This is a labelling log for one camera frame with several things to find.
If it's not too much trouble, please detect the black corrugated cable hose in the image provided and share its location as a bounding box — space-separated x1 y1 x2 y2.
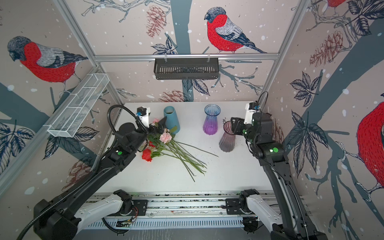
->
16 104 149 240

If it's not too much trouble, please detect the pink carnation stem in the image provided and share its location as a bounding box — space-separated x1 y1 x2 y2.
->
159 130 218 157

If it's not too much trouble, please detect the black hanging wire basket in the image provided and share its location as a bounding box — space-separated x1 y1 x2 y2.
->
154 58 220 80

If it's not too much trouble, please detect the teal ceramic vase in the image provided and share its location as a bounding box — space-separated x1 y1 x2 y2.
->
164 106 181 134

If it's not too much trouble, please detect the mauve glass vase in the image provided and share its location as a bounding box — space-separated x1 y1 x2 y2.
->
219 121 236 153

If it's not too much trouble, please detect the white wire mesh basket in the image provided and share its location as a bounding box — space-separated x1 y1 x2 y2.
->
48 73 110 138

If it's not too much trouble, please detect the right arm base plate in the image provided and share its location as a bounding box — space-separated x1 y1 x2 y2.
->
225 199 250 215

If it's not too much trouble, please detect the aluminium rail base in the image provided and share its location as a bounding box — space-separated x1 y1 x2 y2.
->
87 191 280 232

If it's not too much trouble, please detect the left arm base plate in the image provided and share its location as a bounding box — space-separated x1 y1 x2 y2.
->
118 200 148 217

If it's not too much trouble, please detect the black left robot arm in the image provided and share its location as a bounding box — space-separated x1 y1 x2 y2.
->
32 118 166 240

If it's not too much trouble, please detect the blue purple glass vase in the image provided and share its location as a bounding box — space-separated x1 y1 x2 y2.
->
203 104 221 136

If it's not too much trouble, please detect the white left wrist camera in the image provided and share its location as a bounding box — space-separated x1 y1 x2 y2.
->
137 107 151 128

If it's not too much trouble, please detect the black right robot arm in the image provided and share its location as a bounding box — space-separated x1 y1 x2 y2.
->
231 113 328 240

